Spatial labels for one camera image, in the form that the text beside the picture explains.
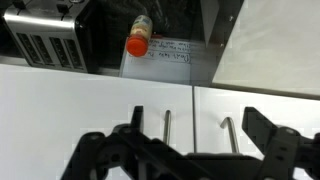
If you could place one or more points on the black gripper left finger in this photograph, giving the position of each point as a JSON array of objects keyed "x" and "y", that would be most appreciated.
[{"x": 100, "y": 156}]

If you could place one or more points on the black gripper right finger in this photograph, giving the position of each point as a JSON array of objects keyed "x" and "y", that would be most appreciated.
[{"x": 283, "y": 153}]

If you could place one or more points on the spice bottle red cap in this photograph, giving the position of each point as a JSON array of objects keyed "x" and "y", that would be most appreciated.
[{"x": 137, "y": 45}]

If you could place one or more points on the stainless steel toaster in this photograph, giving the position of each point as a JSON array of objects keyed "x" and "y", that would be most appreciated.
[{"x": 40, "y": 23}]

